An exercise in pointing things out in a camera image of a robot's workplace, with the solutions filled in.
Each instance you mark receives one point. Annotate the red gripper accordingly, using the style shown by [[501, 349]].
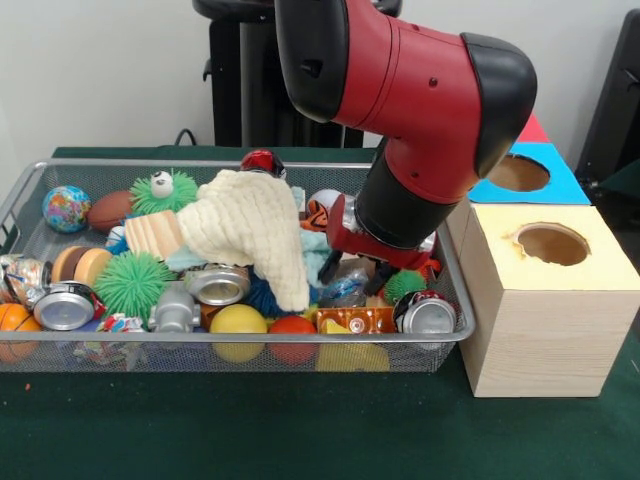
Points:
[[380, 252]]

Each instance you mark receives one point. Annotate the mint green cloth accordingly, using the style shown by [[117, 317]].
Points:
[[315, 262]]

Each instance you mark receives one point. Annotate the bag of coloured spiky balls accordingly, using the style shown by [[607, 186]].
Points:
[[405, 285]]

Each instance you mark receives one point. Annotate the cream knitted cloth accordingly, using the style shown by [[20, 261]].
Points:
[[245, 225]]

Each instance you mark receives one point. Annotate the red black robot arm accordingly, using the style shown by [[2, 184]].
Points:
[[420, 90]]

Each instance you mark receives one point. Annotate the wooden box with three holes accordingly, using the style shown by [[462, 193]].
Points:
[[545, 320]]

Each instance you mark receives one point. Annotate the clear mesh bin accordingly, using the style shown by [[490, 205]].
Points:
[[100, 345]]

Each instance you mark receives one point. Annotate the red orange ball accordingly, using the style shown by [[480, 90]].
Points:
[[293, 328]]

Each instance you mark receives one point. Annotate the yellow ball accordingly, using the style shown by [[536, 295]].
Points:
[[238, 322]]

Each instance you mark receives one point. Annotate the crushed printed can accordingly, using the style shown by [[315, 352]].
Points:
[[217, 285]]

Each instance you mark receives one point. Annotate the green spiky ball with eyes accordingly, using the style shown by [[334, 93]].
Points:
[[160, 195]]

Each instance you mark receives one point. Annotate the plain green spiky ball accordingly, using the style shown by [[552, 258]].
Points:
[[133, 287]]

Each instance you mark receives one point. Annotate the small globe ball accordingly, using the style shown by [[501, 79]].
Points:
[[65, 208]]

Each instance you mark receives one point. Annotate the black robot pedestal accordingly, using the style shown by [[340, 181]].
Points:
[[240, 90]]

